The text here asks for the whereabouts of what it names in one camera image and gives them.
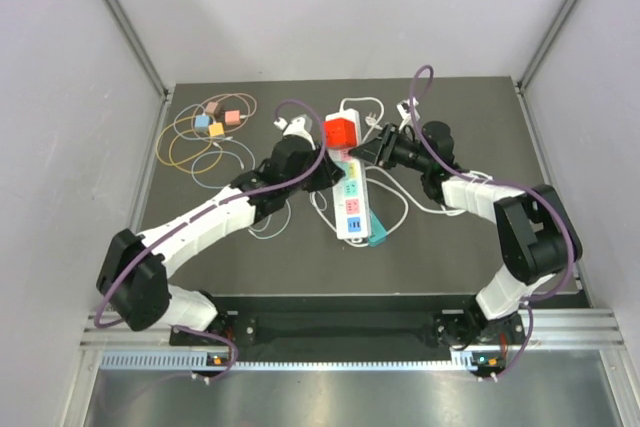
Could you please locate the green USB charger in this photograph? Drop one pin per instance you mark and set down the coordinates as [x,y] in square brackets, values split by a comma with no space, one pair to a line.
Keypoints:
[351,171]

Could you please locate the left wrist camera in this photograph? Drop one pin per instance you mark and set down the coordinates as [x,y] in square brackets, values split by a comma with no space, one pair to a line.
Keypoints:
[298,126]

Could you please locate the blue USB charger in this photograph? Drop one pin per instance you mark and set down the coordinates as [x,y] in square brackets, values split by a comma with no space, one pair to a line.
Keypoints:
[201,123]

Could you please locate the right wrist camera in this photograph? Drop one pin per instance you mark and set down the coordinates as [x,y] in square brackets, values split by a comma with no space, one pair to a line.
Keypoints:
[407,110]

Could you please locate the red cube socket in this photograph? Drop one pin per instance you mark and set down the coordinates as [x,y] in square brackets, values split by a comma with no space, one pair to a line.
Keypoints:
[340,133]

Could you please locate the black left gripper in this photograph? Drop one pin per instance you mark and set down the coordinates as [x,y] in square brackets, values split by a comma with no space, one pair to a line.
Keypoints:
[327,172]

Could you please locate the yellow USB charger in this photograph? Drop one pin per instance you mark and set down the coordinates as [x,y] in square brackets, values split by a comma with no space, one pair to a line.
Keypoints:
[216,130]

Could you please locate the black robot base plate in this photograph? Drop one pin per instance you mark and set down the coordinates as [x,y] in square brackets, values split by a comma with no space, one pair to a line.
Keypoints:
[342,327]

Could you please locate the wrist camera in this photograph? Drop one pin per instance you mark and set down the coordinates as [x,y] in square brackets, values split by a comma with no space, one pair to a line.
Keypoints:
[298,126]
[407,110]

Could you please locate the teal power strip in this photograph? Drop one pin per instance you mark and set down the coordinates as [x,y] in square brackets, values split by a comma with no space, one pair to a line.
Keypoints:
[378,233]

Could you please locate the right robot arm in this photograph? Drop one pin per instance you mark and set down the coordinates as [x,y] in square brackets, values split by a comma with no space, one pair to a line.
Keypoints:
[536,238]

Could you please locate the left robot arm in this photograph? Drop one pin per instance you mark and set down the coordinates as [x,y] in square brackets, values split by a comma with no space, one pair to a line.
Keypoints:
[134,277]

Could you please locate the white power strip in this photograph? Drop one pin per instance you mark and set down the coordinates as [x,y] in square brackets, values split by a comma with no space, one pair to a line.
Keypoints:
[350,197]

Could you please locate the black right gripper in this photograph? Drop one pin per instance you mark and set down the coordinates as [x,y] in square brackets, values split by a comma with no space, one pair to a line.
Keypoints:
[382,150]

